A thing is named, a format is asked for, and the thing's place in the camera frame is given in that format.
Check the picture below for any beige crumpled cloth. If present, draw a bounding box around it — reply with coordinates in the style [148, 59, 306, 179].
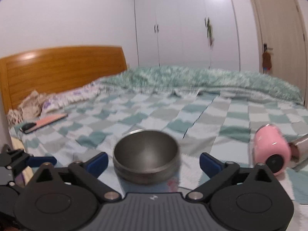
[7, 90, 49, 127]

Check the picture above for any brown plush toy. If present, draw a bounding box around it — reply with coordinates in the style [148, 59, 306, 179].
[262, 51, 272, 73]

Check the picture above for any blue cartoon cup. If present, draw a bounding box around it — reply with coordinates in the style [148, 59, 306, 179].
[113, 130, 181, 193]

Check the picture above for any wooden door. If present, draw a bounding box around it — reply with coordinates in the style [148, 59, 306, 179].
[251, 0, 307, 95]

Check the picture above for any green floral quilt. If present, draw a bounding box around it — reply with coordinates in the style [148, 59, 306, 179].
[95, 66, 304, 105]

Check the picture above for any pink cup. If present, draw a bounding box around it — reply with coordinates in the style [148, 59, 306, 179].
[253, 124, 291, 176]

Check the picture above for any green hanging ornament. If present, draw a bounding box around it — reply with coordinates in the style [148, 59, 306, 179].
[205, 17, 215, 49]

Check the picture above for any checkered green bed sheet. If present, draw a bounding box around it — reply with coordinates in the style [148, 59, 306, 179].
[10, 93, 307, 189]

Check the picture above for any floral pillow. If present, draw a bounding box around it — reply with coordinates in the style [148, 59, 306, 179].
[42, 83, 100, 114]

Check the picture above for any pink phone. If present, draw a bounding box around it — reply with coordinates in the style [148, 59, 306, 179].
[23, 113, 68, 134]

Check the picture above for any wooden headboard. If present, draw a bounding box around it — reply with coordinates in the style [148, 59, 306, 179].
[1, 45, 127, 112]

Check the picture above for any black door handle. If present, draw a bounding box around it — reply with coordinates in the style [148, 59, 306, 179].
[263, 43, 273, 53]

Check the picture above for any black small object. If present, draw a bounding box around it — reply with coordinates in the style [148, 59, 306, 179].
[20, 122, 37, 132]

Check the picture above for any stainless steel cup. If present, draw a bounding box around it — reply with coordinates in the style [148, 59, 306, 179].
[289, 134, 307, 168]

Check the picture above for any white wardrobe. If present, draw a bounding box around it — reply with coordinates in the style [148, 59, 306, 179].
[134, 0, 240, 70]

